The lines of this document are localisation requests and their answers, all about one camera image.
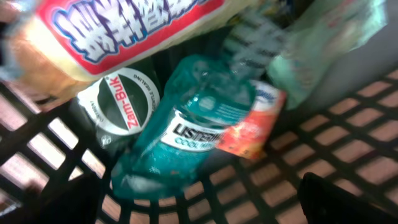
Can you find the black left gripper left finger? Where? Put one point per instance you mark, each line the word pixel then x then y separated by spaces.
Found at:
pixel 74 203

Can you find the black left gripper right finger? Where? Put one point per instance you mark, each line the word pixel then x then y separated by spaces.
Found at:
pixel 324 203

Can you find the orange small sachet packet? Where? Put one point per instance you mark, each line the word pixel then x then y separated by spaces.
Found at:
pixel 247 138

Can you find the green Zam-Buk ointment tin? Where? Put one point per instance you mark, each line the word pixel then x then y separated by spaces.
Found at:
pixel 117 107

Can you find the yellow red snack bag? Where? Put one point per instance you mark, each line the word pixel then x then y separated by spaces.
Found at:
pixel 64 45

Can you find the teal Listerine mouthwash bottle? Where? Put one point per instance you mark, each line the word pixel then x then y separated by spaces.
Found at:
pixel 202 99

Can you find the mint green wipes pack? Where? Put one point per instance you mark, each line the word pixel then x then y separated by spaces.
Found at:
pixel 327 30

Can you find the grey plastic shopping basket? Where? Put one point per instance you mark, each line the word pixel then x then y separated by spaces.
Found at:
pixel 345 132

